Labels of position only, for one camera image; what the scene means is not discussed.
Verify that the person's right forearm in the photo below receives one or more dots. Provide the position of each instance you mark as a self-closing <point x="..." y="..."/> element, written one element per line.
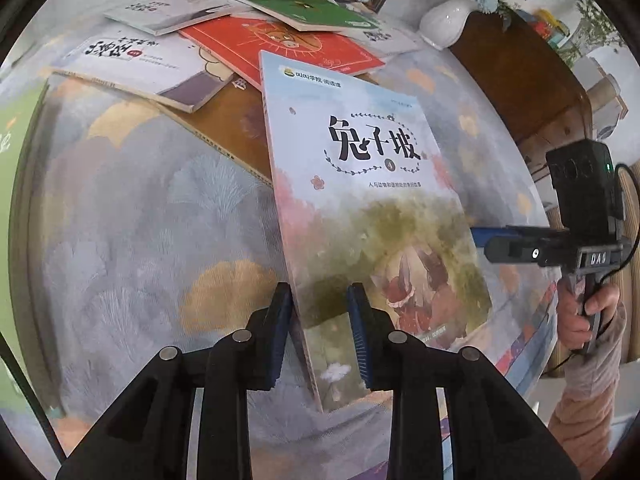
<point x="585" y="410"/>

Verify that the colourful storage jar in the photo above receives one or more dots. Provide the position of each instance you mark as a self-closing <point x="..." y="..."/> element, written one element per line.
<point x="547" y="27"/>

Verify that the ochre donkey rider book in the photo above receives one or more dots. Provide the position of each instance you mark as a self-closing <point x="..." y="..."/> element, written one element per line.
<point x="230" y="120"/>

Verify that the person's right hand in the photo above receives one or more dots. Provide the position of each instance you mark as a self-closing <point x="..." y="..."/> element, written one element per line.
<point x="566" y="310"/>

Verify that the red donkey cover book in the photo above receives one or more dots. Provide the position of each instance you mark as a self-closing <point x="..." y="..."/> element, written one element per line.
<point x="300" y="50"/>

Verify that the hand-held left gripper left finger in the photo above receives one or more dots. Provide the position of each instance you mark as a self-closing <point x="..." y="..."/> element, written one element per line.
<point x="280" y="332"/>

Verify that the white ink calligraphy book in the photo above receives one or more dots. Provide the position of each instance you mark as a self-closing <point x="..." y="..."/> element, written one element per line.
<point x="385" y="37"/>
<point x="125" y="65"/>
<point x="155" y="10"/>

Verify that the pastel watercolour cover book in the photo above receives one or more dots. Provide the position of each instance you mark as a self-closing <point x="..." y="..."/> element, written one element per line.
<point x="350" y="185"/>

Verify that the light green illustrated book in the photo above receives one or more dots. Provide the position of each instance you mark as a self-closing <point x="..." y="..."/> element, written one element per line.
<point x="15" y="210"/>

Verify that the glass vase green sprigs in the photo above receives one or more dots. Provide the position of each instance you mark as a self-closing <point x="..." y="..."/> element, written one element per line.
<point x="592" y="20"/>

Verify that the brown wooden cabinet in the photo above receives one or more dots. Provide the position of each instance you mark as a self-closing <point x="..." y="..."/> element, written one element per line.
<point x="525" y="85"/>

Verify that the dark green thin book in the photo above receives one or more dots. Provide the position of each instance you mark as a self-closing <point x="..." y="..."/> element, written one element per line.
<point x="290" y="5"/>

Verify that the pale stacked boxes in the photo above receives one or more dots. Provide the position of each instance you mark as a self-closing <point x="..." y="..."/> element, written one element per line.
<point x="602" y="95"/>

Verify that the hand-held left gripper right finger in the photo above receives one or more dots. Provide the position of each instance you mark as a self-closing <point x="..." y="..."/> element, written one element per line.
<point x="360" y="335"/>

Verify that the white ribbed vase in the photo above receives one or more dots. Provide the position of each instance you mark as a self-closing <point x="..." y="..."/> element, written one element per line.
<point x="445" y="22"/>

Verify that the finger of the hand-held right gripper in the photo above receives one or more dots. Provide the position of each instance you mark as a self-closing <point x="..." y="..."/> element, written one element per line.
<point x="512" y="251"/>
<point x="500" y="231"/>

